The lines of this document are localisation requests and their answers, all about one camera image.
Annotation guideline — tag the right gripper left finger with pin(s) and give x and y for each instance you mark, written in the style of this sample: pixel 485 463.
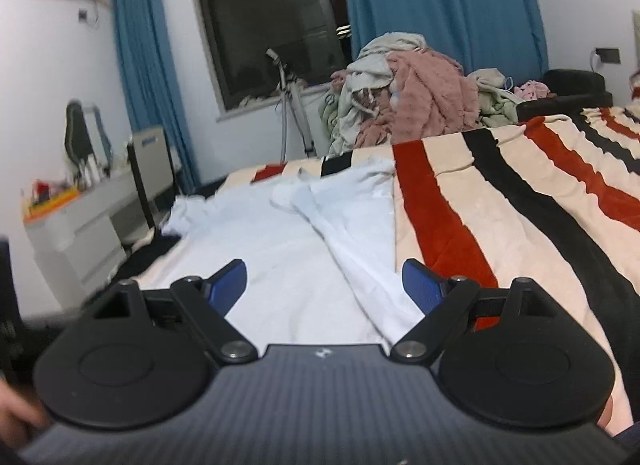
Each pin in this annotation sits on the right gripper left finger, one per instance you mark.
pixel 134 358

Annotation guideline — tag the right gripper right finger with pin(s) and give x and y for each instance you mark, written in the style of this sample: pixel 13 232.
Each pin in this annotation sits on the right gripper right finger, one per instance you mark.
pixel 511 357

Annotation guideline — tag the light blue t-shirt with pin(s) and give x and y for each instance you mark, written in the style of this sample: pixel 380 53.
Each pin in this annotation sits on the light blue t-shirt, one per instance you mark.
pixel 319 254

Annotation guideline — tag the pile of clothes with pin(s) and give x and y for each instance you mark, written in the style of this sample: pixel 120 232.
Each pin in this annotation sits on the pile of clothes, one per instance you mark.
pixel 399 89

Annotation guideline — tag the person's left hand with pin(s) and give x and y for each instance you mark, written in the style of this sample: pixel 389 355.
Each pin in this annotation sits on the person's left hand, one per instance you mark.
pixel 21 415

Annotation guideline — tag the white dresser desk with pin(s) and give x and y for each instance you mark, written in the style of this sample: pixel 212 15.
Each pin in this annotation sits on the white dresser desk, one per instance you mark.
pixel 79 245

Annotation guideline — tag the striped cream red black blanket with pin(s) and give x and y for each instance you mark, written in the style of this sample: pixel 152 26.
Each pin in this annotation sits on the striped cream red black blanket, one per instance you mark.
pixel 550 199

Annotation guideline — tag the black and beige chair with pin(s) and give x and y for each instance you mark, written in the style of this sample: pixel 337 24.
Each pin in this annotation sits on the black and beige chair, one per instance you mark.
pixel 155 178

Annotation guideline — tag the black desk mirror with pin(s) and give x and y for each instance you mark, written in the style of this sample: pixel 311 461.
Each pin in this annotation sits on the black desk mirror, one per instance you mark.
pixel 85 137

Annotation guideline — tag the left blue curtain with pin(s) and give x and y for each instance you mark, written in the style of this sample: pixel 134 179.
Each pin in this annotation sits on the left blue curtain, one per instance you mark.
pixel 149 78

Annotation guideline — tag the blue curtain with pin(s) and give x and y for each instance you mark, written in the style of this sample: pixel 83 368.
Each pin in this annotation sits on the blue curtain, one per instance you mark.
pixel 149 78
pixel 504 34

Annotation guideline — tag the black sofa seat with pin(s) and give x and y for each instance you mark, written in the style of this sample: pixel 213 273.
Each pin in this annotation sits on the black sofa seat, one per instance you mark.
pixel 572 90

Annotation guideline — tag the silver tripod stand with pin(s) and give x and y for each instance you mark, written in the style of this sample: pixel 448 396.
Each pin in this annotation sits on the silver tripod stand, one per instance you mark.
pixel 292 106

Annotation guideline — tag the right blue curtain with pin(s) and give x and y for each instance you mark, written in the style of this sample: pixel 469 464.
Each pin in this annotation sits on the right blue curtain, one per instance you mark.
pixel 504 34

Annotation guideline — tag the dark window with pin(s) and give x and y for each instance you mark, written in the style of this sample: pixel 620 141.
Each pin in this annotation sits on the dark window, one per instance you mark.
pixel 310 36

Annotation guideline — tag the wall power socket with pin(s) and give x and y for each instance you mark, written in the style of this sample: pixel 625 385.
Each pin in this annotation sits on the wall power socket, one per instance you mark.
pixel 608 55

